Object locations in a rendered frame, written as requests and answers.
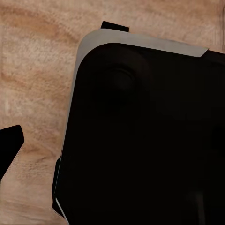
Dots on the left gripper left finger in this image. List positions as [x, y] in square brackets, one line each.
[11, 140]

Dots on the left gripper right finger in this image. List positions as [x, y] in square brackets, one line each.
[217, 139]

